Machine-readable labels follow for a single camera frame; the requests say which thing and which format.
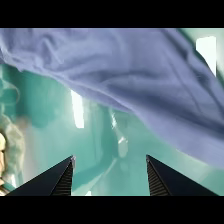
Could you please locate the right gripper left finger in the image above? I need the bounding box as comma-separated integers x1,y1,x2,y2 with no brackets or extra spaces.
7,154,77,197

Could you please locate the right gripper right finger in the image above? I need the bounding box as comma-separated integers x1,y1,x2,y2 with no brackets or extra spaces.
145,154,218,197

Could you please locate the blue shirt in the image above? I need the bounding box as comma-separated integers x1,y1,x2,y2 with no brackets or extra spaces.
0,28,224,170

